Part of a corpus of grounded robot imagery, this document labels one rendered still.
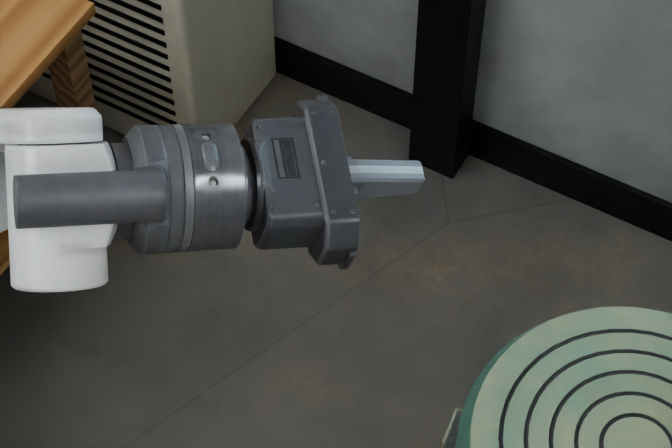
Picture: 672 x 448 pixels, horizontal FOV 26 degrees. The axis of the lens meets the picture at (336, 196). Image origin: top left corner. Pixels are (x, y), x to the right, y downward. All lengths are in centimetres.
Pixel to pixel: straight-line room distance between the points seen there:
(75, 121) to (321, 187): 17
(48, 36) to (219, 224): 132
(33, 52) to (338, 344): 73
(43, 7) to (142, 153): 136
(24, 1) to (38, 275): 139
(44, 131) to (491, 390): 37
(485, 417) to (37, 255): 36
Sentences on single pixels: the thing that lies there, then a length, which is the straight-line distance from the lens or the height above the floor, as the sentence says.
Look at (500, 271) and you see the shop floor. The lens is 261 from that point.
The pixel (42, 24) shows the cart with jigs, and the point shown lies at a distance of 229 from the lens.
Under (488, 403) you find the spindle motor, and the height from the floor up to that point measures 150.
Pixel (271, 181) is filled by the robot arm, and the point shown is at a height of 136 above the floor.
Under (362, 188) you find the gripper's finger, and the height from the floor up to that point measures 133.
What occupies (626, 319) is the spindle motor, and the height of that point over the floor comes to 150.
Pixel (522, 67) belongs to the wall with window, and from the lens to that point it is 255.
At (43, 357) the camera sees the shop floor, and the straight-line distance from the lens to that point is 255.
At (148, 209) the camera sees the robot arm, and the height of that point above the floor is 140.
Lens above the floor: 215
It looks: 53 degrees down
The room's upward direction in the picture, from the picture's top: straight up
